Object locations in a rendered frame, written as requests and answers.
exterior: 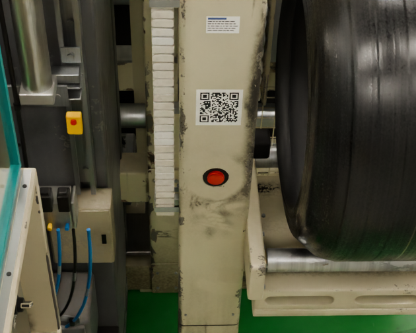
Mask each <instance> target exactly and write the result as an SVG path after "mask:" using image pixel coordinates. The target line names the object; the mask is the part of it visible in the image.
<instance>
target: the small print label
mask: <svg viewBox="0 0 416 333"><path fill-rule="evenodd" d="M239 28H240V17H207V18H206V33H239Z"/></svg>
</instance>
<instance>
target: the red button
mask: <svg viewBox="0 0 416 333"><path fill-rule="evenodd" d="M224 179H225V177H224V174H223V173H222V172H220V171H212V172H210V173H209V174H208V175H207V181H208V182H209V183H210V184H212V185H218V184H221V183H222V182H223V181H224Z"/></svg>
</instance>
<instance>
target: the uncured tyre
mask: <svg viewBox="0 0 416 333"><path fill-rule="evenodd" d="M275 133H276V146H277V162H278V169H279V179H280V184H281V193H282V198H283V205H284V210H285V216H286V219H287V223H288V226H289V229H290V231H291V233H292V235H293V237H294V238H296V239H297V240H298V241H299V242H300V243H301V244H303V245H304V246H305V247H306V248H307V249H308V250H309V251H310V252H311V253H313V255H315V256H317V257H319V258H323V259H326V260H331V261H334V262H377V261H416V0H282V3H281V12H280V17H279V28H278V35H277V53H276V66H275Z"/></svg>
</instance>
